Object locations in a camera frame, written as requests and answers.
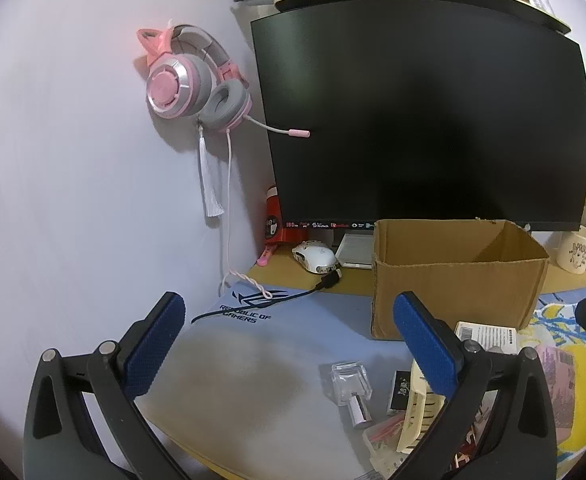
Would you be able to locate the white barcode box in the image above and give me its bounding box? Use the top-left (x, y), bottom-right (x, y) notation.
top-left (454, 322), bottom-right (521, 356)

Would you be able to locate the white tassel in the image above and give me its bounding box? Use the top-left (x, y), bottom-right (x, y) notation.
top-left (196, 119), bottom-right (226, 219)

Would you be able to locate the white computer mouse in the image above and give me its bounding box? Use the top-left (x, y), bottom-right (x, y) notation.
top-left (292, 241), bottom-right (338, 275)

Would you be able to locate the blue gaming mouse pad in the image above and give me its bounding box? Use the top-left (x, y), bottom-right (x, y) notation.
top-left (138, 280), bottom-right (586, 480)

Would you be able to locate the white cartoon mug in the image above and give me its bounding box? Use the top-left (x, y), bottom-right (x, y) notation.
top-left (555, 226), bottom-right (586, 273)

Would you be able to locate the pink cat ear headset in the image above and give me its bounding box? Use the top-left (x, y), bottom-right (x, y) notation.
top-left (135, 24), bottom-right (311, 140)

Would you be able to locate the black usb cable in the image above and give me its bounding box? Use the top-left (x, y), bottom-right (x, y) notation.
top-left (191, 267), bottom-right (344, 325)

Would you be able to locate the cardboard box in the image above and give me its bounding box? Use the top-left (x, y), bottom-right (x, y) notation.
top-left (370, 218), bottom-right (550, 342)

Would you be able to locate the glass perfume bottle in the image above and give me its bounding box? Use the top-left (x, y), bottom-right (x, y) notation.
top-left (320, 361), bottom-right (374, 428)

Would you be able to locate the cream hair claw clip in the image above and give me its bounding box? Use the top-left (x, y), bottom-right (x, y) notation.
top-left (395, 357), bottom-right (448, 453)

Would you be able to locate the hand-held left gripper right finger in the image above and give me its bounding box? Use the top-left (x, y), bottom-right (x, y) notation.
top-left (388, 291), bottom-right (557, 480)

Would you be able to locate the black computer monitor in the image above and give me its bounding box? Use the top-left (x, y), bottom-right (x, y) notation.
top-left (250, 0), bottom-right (586, 233)

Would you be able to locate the white monitor base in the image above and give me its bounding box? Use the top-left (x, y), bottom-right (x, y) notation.
top-left (335, 232), bottom-right (376, 268)

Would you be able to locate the yellow blue printed mat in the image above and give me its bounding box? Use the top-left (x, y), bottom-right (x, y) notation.
top-left (528, 300), bottom-right (586, 461)

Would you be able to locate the black sachet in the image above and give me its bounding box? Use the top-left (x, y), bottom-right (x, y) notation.
top-left (387, 370), bottom-right (418, 416)

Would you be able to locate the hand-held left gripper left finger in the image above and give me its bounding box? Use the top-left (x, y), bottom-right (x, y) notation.
top-left (23, 291), bottom-right (191, 480)

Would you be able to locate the pink and clear floss pack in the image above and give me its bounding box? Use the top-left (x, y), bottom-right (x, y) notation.
top-left (533, 345), bottom-right (586, 443)

